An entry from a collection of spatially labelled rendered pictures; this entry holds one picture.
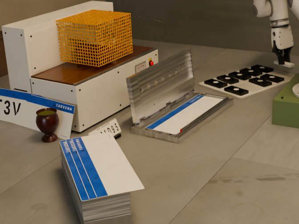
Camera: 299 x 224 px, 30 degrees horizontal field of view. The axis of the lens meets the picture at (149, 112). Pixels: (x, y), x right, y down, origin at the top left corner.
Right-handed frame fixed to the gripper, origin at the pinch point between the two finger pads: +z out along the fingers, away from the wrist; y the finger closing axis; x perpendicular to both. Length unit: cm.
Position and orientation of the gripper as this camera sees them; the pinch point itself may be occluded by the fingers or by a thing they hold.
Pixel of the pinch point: (284, 59)
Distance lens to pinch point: 264.5
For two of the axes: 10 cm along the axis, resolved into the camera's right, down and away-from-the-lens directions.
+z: 1.7, 9.6, 2.1
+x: -5.8, -0.8, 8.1
